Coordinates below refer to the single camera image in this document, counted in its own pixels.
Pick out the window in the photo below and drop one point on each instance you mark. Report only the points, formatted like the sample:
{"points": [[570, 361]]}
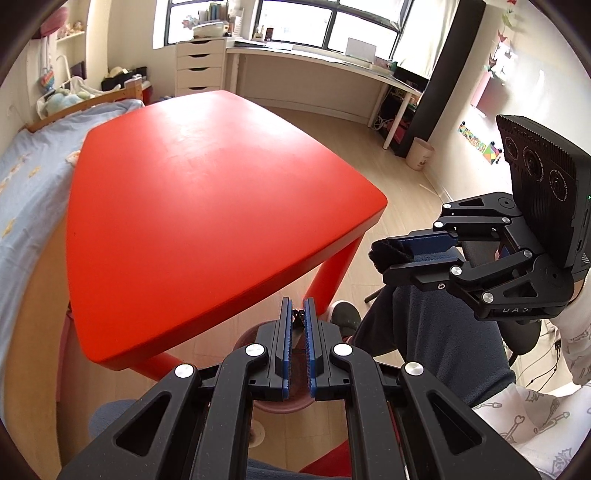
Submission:
{"points": [[295, 27]]}

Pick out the white patterned clothing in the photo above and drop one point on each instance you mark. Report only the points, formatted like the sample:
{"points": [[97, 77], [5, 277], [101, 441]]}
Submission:
{"points": [[531, 415]]}

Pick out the row of books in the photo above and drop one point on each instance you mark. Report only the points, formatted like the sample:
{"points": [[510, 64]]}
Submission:
{"points": [[219, 18]]}

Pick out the black storage box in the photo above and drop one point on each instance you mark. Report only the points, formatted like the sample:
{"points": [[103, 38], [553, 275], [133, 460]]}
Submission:
{"points": [[124, 83]]}

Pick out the red and white cooler box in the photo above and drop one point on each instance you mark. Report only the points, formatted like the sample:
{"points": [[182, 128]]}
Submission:
{"points": [[147, 92]]}

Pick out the white drawer unit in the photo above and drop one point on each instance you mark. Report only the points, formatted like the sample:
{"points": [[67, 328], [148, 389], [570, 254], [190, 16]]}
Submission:
{"points": [[198, 62]]}

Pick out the beige wastebasket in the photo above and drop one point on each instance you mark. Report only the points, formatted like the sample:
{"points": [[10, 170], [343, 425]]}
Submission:
{"points": [[419, 154]]}

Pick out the pink round bin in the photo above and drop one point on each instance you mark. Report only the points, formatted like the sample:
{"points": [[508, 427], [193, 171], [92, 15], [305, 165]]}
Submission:
{"points": [[295, 406]]}

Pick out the black tall panel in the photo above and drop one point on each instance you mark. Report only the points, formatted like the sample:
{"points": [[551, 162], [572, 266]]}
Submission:
{"points": [[452, 69]]}

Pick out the rainbow plush toy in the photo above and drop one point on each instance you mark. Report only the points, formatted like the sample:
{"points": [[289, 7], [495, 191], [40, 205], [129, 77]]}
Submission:
{"points": [[47, 78]]}

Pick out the bed with blue sheet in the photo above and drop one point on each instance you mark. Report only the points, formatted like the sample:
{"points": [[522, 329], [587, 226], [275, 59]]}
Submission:
{"points": [[27, 161]]}

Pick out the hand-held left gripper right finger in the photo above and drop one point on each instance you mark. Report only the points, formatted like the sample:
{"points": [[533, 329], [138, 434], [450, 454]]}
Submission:
{"points": [[310, 350]]}

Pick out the black sock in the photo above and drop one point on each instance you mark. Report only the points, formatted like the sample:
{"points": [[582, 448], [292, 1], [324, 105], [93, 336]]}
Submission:
{"points": [[383, 254]]}

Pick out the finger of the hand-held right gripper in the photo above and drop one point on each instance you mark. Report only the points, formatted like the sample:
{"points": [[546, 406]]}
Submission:
{"points": [[429, 244], [415, 272]]}

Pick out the straw hat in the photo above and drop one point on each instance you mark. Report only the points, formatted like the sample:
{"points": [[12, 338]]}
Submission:
{"points": [[117, 72]]}

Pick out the pink wall holder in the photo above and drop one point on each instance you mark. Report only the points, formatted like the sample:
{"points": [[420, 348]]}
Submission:
{"points": [[487, 90]]}

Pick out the person's right forearm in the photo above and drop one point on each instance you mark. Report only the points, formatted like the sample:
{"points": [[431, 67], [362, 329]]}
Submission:
{"points": [[579, 323]]}

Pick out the dark grey slipper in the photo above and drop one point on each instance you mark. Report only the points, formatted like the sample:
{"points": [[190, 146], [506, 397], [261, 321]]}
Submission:
{"points": [[346, 318]]}

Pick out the white desk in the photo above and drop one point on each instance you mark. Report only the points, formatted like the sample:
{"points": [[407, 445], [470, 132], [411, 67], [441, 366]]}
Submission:
{"points": [[323, 57]]}

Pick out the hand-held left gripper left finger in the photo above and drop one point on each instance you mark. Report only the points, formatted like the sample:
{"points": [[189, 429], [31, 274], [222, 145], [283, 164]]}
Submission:
{"points": [[287, 346]]}

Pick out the person's right leg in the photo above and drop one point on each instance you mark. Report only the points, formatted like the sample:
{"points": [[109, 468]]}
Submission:
{"points": [[438, 332]]}

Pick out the light blue plush toy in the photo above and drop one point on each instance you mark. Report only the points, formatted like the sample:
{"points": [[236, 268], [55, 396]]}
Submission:
{"points": [[60, 101]]}

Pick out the red table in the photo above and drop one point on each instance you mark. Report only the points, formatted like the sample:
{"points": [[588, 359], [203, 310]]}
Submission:
{"points": [[207, 194]]}

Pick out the colourful wall puzzle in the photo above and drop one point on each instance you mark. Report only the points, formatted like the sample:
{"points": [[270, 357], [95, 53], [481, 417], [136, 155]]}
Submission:
{"points": [[478, 143]]}

